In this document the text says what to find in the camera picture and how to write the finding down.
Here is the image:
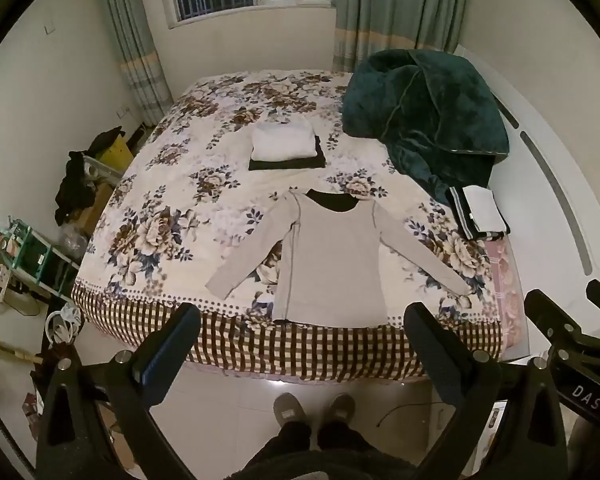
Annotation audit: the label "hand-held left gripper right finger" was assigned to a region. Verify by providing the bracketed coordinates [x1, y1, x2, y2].
[402, 302, 566, 480]

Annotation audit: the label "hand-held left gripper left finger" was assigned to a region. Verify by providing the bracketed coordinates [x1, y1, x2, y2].
[35, 304, 201, 480]

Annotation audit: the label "grey long-sleeve shirt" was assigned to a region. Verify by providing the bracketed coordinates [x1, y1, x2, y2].
[204, 187, 473, 324]

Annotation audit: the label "pink patterned pillow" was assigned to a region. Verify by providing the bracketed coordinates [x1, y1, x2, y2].
[482, 237, 527, 357]

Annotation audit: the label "grey slipper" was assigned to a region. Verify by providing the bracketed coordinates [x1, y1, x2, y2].
[324, 393, 357, 426]
[272, 392, 309, 429]

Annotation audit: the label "folded white cloth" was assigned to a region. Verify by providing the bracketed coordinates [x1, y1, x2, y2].
[463, 187, 504, 229]

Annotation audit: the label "folded black striped garment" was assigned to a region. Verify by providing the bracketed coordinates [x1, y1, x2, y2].
[447, 185, 511, 241]

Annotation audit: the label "person's dark trouser legs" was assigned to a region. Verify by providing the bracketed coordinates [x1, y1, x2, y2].
[239, 419, 433, 480]

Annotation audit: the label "wooden stick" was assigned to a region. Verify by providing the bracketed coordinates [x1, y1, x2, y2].
[0, 332, 44, 366]

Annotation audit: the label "white headboard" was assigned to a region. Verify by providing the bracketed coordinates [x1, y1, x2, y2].
[452, 44, 600, 301]

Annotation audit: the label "green plastic rack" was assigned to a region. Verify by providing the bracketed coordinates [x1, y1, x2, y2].
[7, 216, 82, 302]

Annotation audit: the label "floral bedspread with checked edge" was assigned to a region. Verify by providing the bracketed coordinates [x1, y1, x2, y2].
[70, 70, 527, 382]

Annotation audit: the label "black clothing heap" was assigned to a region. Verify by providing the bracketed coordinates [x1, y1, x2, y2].
[54, 150, 100, 227]

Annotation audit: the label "yellow box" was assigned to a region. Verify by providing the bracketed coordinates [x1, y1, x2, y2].
[87, 132, 135, 177]

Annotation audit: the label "dark green plush blanket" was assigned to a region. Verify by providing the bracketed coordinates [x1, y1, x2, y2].
[340, 49, 511, 207]

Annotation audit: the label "folded white garment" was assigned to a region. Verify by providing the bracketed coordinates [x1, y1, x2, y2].
[250, 119, 317, 162]

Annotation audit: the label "green striped curtain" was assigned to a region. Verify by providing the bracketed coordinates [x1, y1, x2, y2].
[86, 0, 174, 129]
[332, 0, 474, 74]

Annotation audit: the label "black floor cable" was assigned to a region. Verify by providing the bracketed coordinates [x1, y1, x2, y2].
[375, 399, 434, 429]

